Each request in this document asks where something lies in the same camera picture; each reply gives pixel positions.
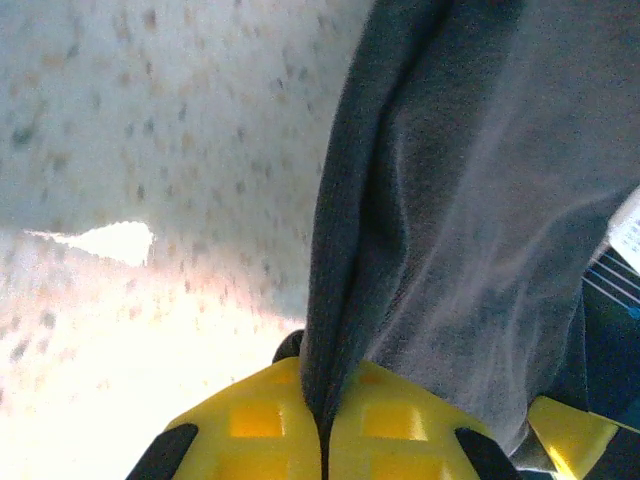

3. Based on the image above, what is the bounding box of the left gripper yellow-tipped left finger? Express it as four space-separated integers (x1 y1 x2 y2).
123 329 327 480

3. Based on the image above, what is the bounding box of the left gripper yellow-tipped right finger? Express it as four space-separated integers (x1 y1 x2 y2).
323 358 522 480

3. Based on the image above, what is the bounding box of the dark grey t-shirt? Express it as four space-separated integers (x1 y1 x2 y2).
298 0 640 480

